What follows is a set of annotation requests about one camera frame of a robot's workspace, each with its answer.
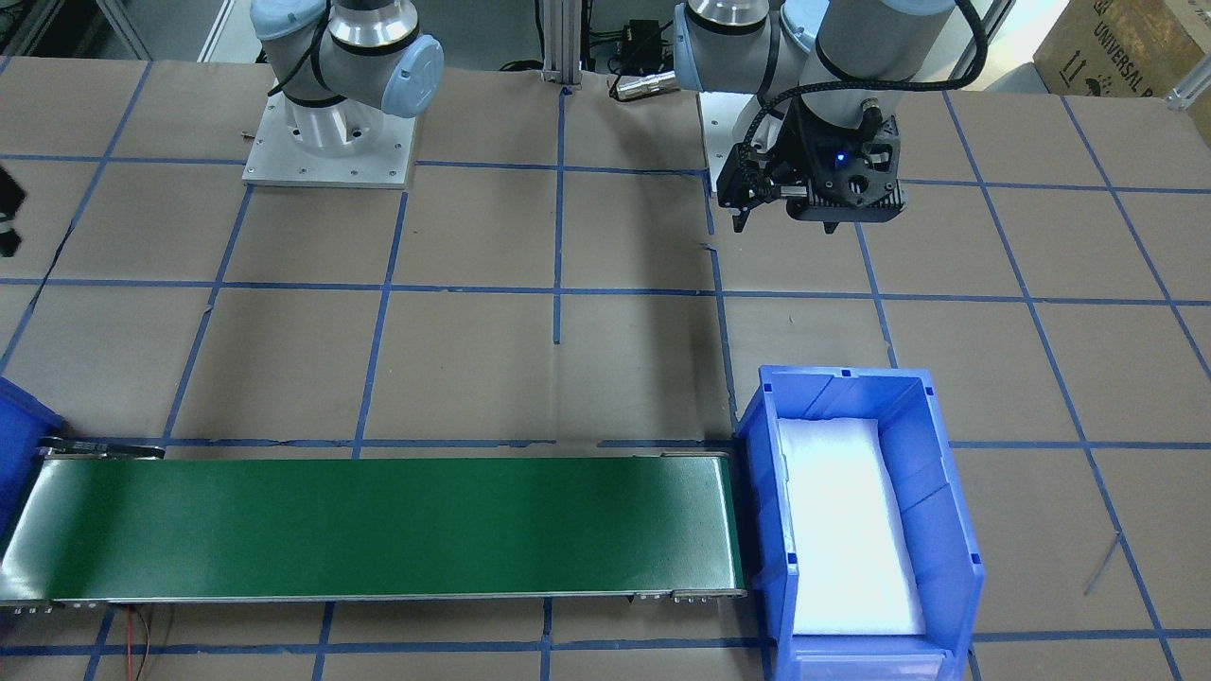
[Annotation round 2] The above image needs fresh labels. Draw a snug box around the cardboard box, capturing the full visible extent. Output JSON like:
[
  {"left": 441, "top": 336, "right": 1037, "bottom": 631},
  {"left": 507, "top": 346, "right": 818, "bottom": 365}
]
[{"left": 1033, "top": 1, "right": 1210, "bottom": 96}]

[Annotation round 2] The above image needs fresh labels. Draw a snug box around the green conveyor belt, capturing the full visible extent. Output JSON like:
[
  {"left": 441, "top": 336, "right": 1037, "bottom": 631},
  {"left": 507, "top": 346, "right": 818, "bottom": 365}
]
[{"left": 2, "top": 454, "right": 746, "bottom": 606}]

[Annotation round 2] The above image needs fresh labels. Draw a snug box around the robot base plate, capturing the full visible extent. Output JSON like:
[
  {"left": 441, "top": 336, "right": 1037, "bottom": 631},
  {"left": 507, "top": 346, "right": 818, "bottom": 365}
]
[{"left": 242, "top": 95, "right": 417, "bottom": 189}]

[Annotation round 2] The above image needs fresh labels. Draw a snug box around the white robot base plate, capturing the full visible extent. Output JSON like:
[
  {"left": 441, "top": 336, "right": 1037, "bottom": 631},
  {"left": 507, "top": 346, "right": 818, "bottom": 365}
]
[{"left": 698, "top": 93, "right": 791, "bottom": 181}]

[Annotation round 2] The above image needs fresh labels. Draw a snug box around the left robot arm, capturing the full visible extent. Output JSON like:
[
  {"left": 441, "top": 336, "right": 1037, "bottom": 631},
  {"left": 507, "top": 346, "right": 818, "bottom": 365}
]
[{"left": 672, "top": 1, "right": 991, "bottom": 233}]

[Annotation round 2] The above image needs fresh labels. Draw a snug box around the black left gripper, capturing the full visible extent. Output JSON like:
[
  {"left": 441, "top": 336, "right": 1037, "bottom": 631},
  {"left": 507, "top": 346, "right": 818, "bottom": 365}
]
[{"left": 714, "top": 143, "right": 787, "bottom": 234}]

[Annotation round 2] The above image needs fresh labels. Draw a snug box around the blue plastic bin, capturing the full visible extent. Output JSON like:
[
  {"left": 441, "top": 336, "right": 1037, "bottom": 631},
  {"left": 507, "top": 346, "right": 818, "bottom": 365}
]
[
  {"left": 737, "top": 365, "right": 985, "bottom": 680},
  {"left": 1, "top": 376, "right": 63, "bottom": 538}
]

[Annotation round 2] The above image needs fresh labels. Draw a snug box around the aluminium frame post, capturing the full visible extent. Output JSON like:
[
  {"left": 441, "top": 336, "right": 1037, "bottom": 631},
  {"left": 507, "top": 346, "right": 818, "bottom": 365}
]
[{"left": 539, "top": 0, "right": 587, "bottom": 88}]

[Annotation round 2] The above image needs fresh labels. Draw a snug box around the red black wire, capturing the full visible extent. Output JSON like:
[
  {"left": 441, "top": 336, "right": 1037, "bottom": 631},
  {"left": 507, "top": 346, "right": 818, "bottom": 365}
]
[{"left": 124, "top": 605, "right": 176, "bottom": 681}]

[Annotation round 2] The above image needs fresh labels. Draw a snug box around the white foam pad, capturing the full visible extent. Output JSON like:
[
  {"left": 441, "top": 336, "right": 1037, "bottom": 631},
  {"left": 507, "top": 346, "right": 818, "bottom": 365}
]
[{"left": 777, "top": 418, "right": 926, "bottom": 637}]

